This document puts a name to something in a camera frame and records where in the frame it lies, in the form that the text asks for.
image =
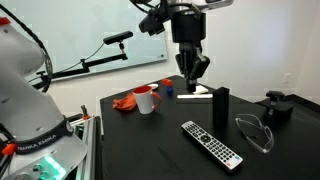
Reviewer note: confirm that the red and white mug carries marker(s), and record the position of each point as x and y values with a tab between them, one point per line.
146	99

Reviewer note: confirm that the orange and blue blocks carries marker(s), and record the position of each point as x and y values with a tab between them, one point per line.
169	86

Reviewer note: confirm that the black stereo camera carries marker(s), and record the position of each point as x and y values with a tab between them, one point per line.
118	37

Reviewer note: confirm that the small white dish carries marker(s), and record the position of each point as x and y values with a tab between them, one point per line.
153	86

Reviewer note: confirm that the yellow sticky note pad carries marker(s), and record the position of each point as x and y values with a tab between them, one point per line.
201	90

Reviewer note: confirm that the aluminium frame rail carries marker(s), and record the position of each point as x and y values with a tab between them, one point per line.
88	130

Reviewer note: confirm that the clear safety glasses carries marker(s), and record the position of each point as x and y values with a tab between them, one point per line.
255	132

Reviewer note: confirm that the grey remote control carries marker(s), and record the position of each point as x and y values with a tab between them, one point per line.
226	157

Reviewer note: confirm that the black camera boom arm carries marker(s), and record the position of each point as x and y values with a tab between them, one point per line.
83	66

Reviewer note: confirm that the glass whiteboard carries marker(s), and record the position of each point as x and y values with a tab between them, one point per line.
74	29

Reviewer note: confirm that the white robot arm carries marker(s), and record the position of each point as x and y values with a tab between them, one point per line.
37	141

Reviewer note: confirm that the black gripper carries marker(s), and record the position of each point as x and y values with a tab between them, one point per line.
190	28

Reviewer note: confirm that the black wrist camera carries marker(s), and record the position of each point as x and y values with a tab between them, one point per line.
153	23

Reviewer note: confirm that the white marker with orange cap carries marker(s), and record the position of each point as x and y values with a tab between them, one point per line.
198	96

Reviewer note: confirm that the orange cloth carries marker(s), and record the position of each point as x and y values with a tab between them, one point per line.
126	104

